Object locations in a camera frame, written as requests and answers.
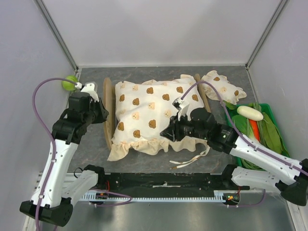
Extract wooden pet bed frame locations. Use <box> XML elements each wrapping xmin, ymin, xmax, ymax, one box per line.
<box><xmin>102</xmin><ymin>74</ymin><xmax>211</xmax><ymax>150</ymax></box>

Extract bear print cream quilt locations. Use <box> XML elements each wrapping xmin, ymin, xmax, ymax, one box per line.
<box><xmin>107</xmin><ymin>74</ymin><xmax>210</xmax><ymax>168</ymax></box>

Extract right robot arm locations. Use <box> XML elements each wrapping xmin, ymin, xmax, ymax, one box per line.
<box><xmin>160</xmin><ymin>108</ymin><xmax>308</xmax><ymax>206</ymax></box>

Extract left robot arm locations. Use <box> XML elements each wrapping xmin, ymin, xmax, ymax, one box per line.
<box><xmin>20</xmin><ymin>92</ymin><xmax>109</xmax><ymax>227</ymax></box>

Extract green plastic basket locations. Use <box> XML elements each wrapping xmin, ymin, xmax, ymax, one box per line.
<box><xmin>224</xmin><ymin>103</ymin><xmax>292</xmax><ymax>169</ymax></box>

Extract bear print small pillow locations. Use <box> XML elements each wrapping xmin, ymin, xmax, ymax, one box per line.
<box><xmin>201</xmin><ymin>70</ymin><xmax>247</xmax><ymax>105</ymax></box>

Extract green cabbage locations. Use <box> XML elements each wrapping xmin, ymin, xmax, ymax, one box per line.
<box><xmin>62</xmin><ymin>75</ymin><xmax>78</xmax><ymax>91</ymax></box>

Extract white radish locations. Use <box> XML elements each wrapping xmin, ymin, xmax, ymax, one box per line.
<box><xmin>237</xmin><ymin>105</ymin><xmax>263</xmax><ymax>121</ymax></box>

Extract orange carrot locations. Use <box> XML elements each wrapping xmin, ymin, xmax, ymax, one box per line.
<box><xmin>249</xmin><ymin>119</ymin><xmax>260</xmax><ymax>141</ymax></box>

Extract green beans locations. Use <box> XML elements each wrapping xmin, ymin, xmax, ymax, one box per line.
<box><xmin>241</xmin><ymin>158</ymin><xmax>263</xmax><ymax>171</ymax></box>

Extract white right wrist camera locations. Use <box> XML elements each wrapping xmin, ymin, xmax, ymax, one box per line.
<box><xmin>172</xmin><ymin>97</ymin><xmax>190</xmax><ymax>121</ymax></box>

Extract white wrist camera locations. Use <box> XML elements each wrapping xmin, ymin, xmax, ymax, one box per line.
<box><xmin>75</xmin><ymin>82</ymin><xmax>100</xmax><ymax>102</ymax></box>
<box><xmin>172</xmin><ymin>97</ymin><xmax>190</xmax><ymax>121</ymax></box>

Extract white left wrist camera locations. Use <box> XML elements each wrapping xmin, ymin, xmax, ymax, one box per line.
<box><xmin>75</xmin><ymin>82</ymin><xmax>100</xmax><ymax>102</ymax></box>

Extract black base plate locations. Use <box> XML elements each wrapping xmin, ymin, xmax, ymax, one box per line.
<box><xmin>96</xmin><ymin>173</ymin><xmax>250</xmax><ymax>198</ymax></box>

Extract white cable duct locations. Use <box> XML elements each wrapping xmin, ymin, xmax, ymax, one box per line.
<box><xmin>79</xmin><ymin>191</ymin><xmax>240</xmax><ymax>205</ymax></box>

